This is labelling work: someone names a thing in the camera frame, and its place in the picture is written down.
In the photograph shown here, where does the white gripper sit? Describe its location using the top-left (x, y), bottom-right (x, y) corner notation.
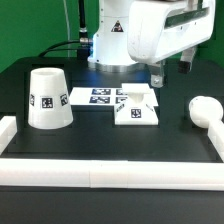
top-left (127, 0), bottom-right (216, 88)

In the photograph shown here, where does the white lamp base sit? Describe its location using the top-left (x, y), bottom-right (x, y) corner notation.
top-left (114, 83), bottom-right (159, 125)

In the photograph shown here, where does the white lamp bulb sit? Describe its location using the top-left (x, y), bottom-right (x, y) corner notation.
top-left (189, 96), bottom-right (224, 129)

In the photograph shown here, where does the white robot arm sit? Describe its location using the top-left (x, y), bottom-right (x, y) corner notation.
top-left (88, 0), bottom-right (216, 88)

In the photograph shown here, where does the white lamp shade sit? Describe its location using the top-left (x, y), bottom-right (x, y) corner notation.
top-left (28, 68), bottom-right (73, 129)

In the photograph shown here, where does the white marker sheet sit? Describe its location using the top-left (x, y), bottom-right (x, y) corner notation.
top-left (69, 83), bottom-right (158, 106)

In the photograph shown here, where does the white right rail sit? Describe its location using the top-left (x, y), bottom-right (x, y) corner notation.
top-left (208, 120), bottom-right (224, 162)

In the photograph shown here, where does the white rail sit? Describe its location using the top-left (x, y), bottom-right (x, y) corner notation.
top-left (0, 159), bottom-right (224, 191)
top-left (0, 116), bottom-right (17, 155)
top-left (208, 120), bottom-right (224, 162)

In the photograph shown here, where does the black cable with connector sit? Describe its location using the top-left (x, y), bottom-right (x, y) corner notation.
top-left (38, 0), bottom-right (94, 59)

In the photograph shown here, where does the white front rail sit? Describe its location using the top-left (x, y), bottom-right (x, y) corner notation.
top-left (0, 159), bottom-right (224, 191)

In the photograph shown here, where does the white thin cable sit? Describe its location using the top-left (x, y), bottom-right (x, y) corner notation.
top-left (62, 0), bottom-right (72, 58)

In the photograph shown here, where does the white left rail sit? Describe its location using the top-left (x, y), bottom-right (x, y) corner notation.
top-left (0, 116), bottom-right (17, 155)

